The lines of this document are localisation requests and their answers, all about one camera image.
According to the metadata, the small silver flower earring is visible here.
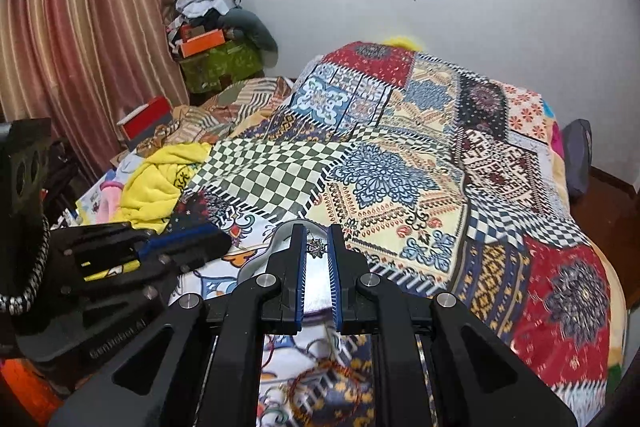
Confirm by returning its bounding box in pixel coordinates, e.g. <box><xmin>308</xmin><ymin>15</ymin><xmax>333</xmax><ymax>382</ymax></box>
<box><xmin>306</xmin><ymin>237</ymin><xmax>328</xmax><ymax>259</ymax></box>

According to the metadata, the red gold bangle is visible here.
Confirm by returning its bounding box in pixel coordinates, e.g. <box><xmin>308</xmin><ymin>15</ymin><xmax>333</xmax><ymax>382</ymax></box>
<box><xmin>286</xmin><ymin>361</ymin><xmax>375</xmax><ymax>426</ymax></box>

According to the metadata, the yellow cartoon blanket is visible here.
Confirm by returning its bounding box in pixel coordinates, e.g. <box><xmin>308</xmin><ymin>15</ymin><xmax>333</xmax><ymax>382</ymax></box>
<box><xmin>110</xmin><ymin>143</ymin><xmax>212</xmax><ymax>234</ymax></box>

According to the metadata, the red white box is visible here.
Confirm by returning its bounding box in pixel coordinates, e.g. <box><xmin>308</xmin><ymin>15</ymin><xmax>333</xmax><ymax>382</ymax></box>
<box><xmin>117</xmin><ymin>95</ymin><xmax>172</xmax><ymax>141</ymax></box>

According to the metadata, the brown striped cloth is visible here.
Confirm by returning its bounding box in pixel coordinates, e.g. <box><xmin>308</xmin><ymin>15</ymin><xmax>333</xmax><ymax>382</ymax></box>
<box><xmin>134</xmin><ymin>77</ymin><xmax>294</xmax><ymax>158</ymax></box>

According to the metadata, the colourful patchwork bedspread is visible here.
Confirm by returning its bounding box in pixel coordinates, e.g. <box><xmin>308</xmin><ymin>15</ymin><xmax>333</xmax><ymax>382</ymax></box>
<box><xmin>168</xmin><ymin>42</ymin><xmax>623</xmax><ymax>426</ymax></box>

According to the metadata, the orange box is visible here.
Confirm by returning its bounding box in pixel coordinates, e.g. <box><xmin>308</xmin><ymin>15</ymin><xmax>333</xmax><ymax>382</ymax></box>
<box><xmin>180</xmin><ymin>29</ymin><xmax>226</xmax><ymax>58</ymax></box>

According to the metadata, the dark green cloth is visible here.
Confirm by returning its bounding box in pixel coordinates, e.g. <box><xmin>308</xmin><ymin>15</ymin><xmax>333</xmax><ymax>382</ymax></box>
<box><xmin>218</xmin><ymin>8</ymin><xmax>279</xmax><ymax>68</ymax></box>

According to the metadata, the striped pink curtain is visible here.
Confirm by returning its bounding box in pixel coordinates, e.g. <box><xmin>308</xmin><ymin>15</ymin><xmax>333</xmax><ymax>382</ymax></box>
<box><xmin>1</xmin><ymin>0</ymin><xmax>188</xmax><ymax>178</ymax></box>

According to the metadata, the dark grey bag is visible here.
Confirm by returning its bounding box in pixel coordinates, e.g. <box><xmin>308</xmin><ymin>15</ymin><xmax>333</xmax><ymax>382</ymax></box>
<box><xmin>562</xmin><ymin>119</ymin><xmax>592</xmax><ymax>199</ymax></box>

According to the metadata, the beaded thread necklace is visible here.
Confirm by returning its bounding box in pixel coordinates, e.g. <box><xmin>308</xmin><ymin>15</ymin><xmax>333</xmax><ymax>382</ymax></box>
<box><xmin>259</xmin><ymin>330</ymin><xmax>321</xmax><ymax>383</ymax></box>

